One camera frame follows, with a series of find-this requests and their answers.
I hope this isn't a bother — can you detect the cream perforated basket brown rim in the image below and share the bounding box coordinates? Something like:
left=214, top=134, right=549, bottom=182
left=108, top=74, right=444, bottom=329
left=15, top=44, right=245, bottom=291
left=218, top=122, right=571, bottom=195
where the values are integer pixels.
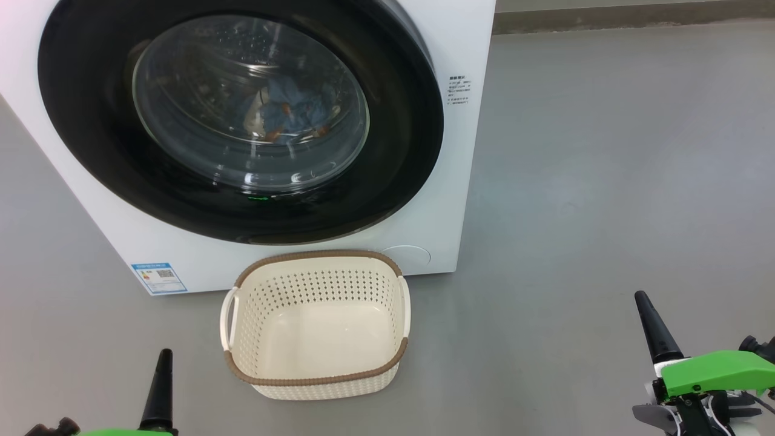
left=220, top=249, right=412, bottom=401

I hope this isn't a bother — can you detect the round white drain filter cover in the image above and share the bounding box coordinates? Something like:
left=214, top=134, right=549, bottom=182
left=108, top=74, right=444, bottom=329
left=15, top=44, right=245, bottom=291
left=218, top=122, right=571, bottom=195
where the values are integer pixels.
left=380, top=245, right=432, bottom=267

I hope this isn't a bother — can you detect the white front-load washing machine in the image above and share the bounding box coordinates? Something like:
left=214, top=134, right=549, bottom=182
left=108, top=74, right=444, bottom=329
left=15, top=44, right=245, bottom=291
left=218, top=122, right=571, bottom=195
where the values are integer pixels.
left=0, top=0, right=497, bottom=297

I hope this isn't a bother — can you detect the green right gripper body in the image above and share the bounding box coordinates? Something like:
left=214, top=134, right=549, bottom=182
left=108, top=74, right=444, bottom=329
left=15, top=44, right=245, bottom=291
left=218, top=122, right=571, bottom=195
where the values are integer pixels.
left=633, top=350, right=775, bottom=436

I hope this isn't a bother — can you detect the blue energy label sticker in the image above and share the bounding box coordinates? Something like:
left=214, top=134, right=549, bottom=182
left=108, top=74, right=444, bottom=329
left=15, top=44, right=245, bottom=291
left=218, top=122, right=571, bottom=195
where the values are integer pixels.
left=131, top=262, right=188, bottom=296

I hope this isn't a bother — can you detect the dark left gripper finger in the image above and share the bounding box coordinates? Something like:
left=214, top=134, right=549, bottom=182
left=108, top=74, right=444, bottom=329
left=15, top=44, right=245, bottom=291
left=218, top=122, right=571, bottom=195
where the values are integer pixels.
left=139, top=349, right=177, bottom=432

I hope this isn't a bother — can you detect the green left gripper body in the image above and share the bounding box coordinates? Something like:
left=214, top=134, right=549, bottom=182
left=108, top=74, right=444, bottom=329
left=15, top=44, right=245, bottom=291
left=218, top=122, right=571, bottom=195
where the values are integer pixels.
left=79, top=427, right=179, bottom=436

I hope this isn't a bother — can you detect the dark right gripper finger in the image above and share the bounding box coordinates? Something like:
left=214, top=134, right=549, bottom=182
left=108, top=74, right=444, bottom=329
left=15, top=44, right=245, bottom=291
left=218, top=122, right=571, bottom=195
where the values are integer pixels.
left=634, top=291, right=685, bottom=365

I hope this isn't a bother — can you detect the perforated steel washer drum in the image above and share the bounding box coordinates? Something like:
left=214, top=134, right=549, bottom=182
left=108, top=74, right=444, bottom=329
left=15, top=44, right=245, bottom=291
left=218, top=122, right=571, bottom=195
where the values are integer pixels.
left=132, top=15, right=370, bottom=193

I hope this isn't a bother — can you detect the black round glass washer door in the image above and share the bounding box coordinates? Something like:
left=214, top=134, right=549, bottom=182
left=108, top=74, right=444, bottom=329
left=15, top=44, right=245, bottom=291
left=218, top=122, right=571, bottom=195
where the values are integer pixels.
left=38, top=0, right=445, bottom=246

